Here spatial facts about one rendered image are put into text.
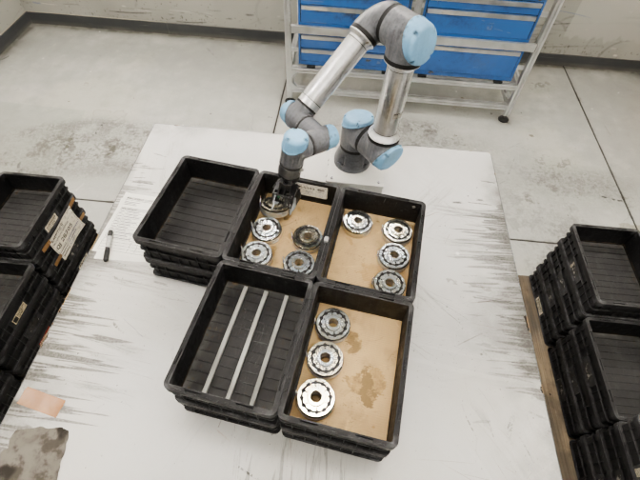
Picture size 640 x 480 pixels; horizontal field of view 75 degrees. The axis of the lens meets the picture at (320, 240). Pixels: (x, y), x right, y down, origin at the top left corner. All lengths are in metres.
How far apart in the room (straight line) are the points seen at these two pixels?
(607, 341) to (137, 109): 3.26
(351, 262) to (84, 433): 0.94
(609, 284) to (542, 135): 1.70
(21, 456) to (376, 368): 1.01
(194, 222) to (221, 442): 0.72
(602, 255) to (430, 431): 1.25
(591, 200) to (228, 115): 2.61
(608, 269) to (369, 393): 1.36
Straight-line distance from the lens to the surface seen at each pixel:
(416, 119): 3.39
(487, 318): 1.57
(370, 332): 1.29
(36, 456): 1.50
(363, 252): 1.43
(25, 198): 2.41
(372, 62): 3.21
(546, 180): 3.25
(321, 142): 1.28
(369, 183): 1.68
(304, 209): 1.54
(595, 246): 2.28
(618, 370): 2.13
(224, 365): 1.26
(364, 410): 1.22
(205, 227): 1.52
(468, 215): 1.82
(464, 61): 3.27
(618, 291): 2.18
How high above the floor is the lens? 2.00
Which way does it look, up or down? 54 degrees down
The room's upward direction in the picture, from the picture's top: 3 degrees clockwise
